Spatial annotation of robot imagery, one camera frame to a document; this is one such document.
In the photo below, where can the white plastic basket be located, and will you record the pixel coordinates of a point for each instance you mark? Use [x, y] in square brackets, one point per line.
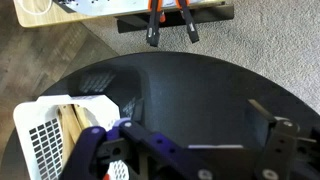
[30, 116]

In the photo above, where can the black orange bar clamp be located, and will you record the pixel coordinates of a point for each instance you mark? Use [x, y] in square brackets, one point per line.
[190, 23]
[154, 23]

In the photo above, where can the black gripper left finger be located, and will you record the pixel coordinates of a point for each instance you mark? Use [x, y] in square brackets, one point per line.
[138, 111]

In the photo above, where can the black steel table frame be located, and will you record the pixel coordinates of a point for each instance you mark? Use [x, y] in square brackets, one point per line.
[213, 16]

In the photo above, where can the black round table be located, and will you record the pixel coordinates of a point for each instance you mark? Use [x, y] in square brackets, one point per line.
[200, 100]

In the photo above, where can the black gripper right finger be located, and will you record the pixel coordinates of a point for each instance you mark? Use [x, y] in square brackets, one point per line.
[258, 130]

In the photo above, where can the light wooden robot table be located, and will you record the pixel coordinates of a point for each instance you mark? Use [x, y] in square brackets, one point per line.
[36, 18]

